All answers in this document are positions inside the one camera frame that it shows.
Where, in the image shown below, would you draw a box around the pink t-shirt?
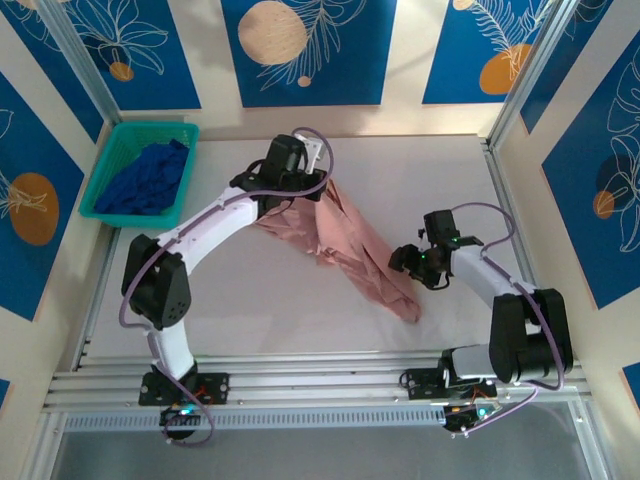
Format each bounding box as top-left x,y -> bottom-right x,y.
254,178 -> 424,326

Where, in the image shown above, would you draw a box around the blue poster beige circle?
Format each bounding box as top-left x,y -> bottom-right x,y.
221,0 -> 399,109

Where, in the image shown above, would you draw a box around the blue cloth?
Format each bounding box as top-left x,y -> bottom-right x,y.
93,138 -> 191,219

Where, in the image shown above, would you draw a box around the blue poster white flower drawing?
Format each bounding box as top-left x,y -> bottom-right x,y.
57,0 -> 202,112
541,43 -> 640,310

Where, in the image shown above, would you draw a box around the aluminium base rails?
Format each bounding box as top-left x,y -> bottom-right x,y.
42,352 -> 594,416

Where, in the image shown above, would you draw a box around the teal plastic basket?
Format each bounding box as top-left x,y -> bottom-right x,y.
78,121 -> 201,231

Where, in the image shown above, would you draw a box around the blue poster orange circle fern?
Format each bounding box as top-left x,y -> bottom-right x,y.
422,0 -> 566,106

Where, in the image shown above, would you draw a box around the blue poster white line drawing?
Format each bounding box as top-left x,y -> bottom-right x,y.
0,0 -> 105,145
519,0 -> 617,135

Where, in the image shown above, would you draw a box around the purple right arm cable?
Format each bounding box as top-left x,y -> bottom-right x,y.
444,201 -> 569,436

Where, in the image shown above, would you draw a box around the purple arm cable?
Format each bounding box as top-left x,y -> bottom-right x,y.
444,201 -> 569,436
117,127 -> 336,446

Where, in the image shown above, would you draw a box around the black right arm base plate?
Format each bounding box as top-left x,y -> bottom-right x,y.
401,367 -> 499,401

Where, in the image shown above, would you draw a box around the grey slotted cable duct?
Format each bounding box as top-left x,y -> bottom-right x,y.
62,405 -> 449,432

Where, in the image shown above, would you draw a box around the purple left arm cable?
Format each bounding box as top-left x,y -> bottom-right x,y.
117,127 -> 336,446

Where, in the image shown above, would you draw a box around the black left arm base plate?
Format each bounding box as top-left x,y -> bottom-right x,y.
138,372 -> 231,407

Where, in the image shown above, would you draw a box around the aluminium corner post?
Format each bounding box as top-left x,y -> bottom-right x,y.
487,0 -> 586,151
37,0 -> 124,126

